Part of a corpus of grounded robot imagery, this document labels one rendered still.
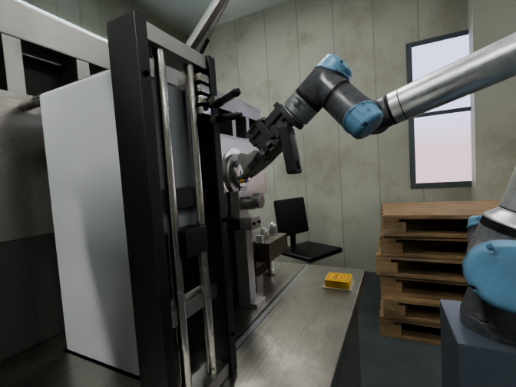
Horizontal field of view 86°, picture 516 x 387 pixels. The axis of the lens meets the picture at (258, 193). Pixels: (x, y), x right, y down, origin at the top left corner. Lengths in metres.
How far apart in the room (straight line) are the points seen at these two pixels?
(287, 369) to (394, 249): 1.76
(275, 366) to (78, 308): 0.40
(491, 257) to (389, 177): 2.68
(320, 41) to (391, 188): 1.79
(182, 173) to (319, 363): 0.41
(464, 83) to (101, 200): 0.73
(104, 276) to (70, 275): 0.11
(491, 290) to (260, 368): 0.39
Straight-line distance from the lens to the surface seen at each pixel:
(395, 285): 2.36
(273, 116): 0.70
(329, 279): 0.87
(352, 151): 3.22
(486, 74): 0.72
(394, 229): 2.18
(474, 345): 0.71
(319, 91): 0.65
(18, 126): 0.80
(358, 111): 0.61
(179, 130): 0.45
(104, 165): 0.55
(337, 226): 3.29
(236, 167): 0.74
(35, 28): 0.90
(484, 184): 3.15
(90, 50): 0.96
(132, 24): 0.40
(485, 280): 0.56
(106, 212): 0.56
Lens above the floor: 1.24
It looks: 3 degrees down
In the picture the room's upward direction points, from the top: 4 degrees counter-clockwise
